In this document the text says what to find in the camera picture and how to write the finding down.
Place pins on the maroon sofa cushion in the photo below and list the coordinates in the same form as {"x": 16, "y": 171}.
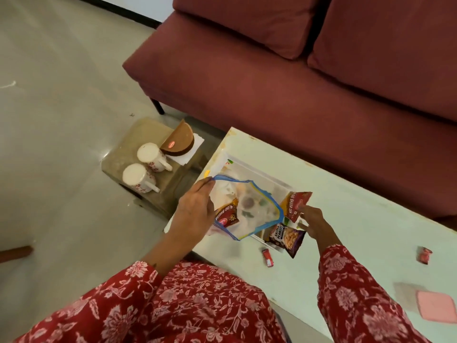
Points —
{"x": 392, "y": 49}
{"x": 257, "y": 21}

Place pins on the pink square cloth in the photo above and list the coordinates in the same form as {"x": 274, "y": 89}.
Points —
{"x": 436, "y": 306}

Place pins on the red floral garment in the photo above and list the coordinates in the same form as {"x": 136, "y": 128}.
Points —
{"x": 200, "y": 307}

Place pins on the brown low stool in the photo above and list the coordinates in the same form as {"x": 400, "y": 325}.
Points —
{"x": 132, "y": 149}

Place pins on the brown wooden furniture leg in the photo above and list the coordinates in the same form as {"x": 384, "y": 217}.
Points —
{"x": 14, "y": 254}

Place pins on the small red candy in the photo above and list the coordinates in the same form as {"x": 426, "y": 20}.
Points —
{"x": 424, "y": 255}
{"x": 267, "y": 257}

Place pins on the person's left thumb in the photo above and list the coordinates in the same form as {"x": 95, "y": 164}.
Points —
{"x": 212, "y": 207}

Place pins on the maroon sofa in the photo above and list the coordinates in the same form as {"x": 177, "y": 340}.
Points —
{"x": 285, "y": 92}

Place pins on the person's left hand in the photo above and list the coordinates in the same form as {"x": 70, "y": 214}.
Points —
{"x": 191, "y": 214}

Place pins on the white plastic tray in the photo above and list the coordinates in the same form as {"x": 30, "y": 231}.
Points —
{"x": 271, "y": 182}

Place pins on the clear zip bag blue seal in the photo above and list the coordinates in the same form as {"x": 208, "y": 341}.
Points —
{"x": 250, "y": 217}

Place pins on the brown half-round box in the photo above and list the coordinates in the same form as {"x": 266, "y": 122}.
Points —
{"x": 178, "y": 139}

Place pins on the purple peanut packet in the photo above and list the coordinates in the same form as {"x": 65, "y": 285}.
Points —
{"x": 287, "y": 240}

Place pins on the white floral mug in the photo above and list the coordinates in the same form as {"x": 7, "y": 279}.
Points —
{"x": 151, "y": 156}
{"x": 137, "y": 177}

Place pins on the white paper napkin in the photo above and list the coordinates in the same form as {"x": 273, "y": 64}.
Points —
{"x": 191, "y": 153}

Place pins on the small green packet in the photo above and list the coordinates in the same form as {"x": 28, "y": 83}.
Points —
{"x": 290, "y": 222}

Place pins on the person's right thumb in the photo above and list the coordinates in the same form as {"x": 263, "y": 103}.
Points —
{"x": 311, "y": 232}

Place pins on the red snack packet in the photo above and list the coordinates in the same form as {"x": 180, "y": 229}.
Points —
{"x": 298, "y": 201}
{"x": 226, "y": 214}

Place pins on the person's left forearm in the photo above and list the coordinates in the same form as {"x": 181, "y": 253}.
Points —
{"x": 150, "y": 267}

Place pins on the person's right forearm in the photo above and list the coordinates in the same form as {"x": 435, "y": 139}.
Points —
{"x": 353, "y": 292}

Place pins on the person's right hand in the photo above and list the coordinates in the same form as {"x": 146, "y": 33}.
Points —
{"x": 321, "y": 226}

